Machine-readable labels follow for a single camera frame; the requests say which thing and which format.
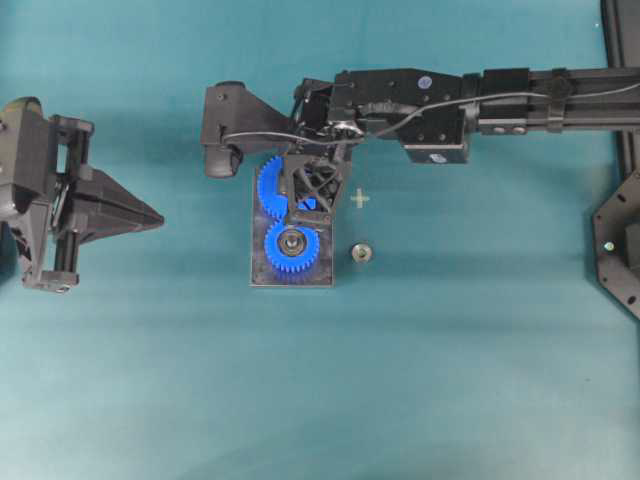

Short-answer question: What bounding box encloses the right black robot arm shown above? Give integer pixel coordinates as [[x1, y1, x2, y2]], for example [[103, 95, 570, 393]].
[[282, 68, 639, 229]]

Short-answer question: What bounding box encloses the near threaded steel shaft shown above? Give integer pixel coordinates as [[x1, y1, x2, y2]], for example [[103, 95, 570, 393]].
[[284, 235, 301, 252]]

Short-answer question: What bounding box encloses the blue plastic gear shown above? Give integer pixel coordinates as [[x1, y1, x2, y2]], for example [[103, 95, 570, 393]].
[[257, 156, 288, 220], [264, 221, 320, 273]]

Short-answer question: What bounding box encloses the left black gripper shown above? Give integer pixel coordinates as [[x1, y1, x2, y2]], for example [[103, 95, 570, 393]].
[[1, 97, 165, 292]]

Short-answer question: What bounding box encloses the near blue plastic gear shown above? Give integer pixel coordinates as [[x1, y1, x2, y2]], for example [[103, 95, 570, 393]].
[[264, 221, 320, 273]]

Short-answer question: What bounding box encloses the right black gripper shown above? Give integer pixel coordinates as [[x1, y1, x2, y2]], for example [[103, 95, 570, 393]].
[[283, 76, 358, 225]]

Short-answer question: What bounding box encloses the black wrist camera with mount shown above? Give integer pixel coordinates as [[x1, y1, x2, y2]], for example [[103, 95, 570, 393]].
[[200, 81, 290, 178]]

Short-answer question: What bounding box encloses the black aluminium frame rail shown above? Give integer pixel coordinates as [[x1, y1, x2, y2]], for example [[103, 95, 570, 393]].
[[600, 0, 640, 180]]

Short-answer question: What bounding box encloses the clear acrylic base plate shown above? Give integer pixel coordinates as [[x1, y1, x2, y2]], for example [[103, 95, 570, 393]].
[[250, 167, 334, 288]]

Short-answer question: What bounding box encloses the thin black camera cable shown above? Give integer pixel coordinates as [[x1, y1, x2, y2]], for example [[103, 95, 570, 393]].
[[221, 83, 640, 147]]

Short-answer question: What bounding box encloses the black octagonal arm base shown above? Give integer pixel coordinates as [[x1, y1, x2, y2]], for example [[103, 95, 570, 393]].
[[591, 169, 639, 321]]

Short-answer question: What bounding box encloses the far blue plastic gear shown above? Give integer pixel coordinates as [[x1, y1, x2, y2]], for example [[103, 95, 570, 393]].
[[257, 156, 288, 220]]

